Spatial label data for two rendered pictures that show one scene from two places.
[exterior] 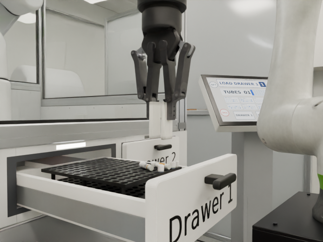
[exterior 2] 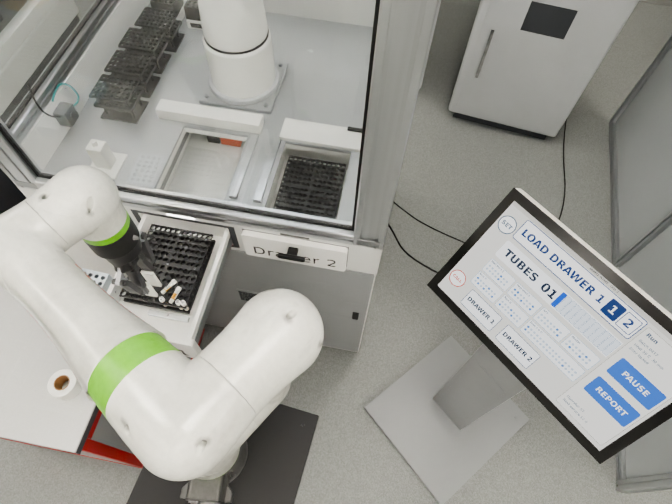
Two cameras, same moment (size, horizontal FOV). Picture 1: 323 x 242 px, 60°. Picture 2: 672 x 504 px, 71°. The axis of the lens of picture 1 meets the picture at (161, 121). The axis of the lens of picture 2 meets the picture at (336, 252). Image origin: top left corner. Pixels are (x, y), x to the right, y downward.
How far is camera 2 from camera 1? 1.37 m
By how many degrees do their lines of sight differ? 76
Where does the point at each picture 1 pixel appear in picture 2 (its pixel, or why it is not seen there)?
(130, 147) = (247, 238)
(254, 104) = (525, 318)
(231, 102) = (493, 277)
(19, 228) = not seen: hidden behind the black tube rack
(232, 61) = not seen: outside the picture
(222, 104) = (470, 266)
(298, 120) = not seen: hidden behind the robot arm
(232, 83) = (548, 252)
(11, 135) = (129, 200)
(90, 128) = (196, 212)
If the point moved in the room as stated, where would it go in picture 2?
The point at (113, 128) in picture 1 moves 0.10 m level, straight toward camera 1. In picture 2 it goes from (229, 217) to (194, 234)
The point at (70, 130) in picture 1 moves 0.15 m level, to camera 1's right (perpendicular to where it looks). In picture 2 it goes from (178, 208) to (193, 254)
